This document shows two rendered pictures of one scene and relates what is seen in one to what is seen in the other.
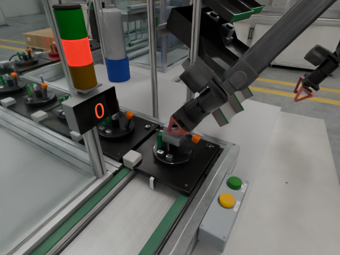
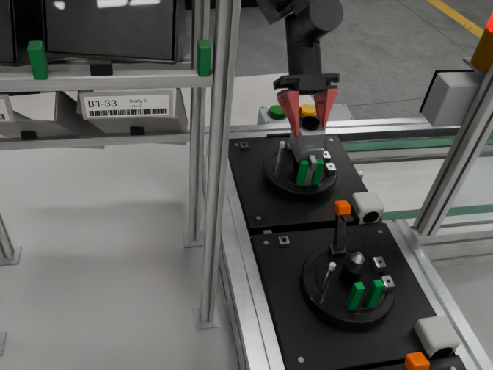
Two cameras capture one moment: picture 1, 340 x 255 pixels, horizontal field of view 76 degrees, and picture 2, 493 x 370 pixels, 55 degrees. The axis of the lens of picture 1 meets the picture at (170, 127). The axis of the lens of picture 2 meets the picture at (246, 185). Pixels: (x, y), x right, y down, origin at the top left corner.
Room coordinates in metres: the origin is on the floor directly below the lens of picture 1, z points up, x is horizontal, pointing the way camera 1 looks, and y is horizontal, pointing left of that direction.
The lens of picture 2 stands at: (1.12, 0.38, 1.55)
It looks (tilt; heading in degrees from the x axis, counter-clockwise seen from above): 42 degrees down; 222
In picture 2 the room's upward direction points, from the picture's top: 7 degrees clockwise
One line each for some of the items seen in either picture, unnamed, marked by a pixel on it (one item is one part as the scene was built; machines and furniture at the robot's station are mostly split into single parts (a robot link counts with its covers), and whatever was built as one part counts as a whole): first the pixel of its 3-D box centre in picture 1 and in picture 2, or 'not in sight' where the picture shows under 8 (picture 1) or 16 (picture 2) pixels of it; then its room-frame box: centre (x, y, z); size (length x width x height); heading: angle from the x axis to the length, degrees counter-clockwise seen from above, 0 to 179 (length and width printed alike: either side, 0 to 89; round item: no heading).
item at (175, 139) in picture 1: (171, 130); (309, 140); (0.55, 0.00, 1.06); 0.08 x 0.04 x 0.07; 59
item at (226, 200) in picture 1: (226, 201); (307, 111); (0.37, -0.15, 0.96); 0.04 x 0.04 x 0.02
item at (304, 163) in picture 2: not in sight; (302, 172); (0.58, 0.02, 1.01); 0.01 x 0.01 x 0.05; 59
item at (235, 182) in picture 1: (234, 183); (277, 113); (0.43, -0.19, 0.96); 0.04 x 0.04 x 0.02
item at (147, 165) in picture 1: (173, 155); (297, 178); (0.55, -0.01, 0.96); 0.24 x 0.24 x 0.02; 59
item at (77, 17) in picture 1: (71, 23); not in sight; (0.45, 0.19, 1.38); 0.05 x 0.05 x 0.05
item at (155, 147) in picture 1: (173, 151); (299, 171); (0.55, -0.01, 0.98); 0.14 x 0.14 x 0.02
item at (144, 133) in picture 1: (115, 121); (352, 271); (0.68, 0.21, 1.01); 0.24 x 0.24 x 0.13; 59
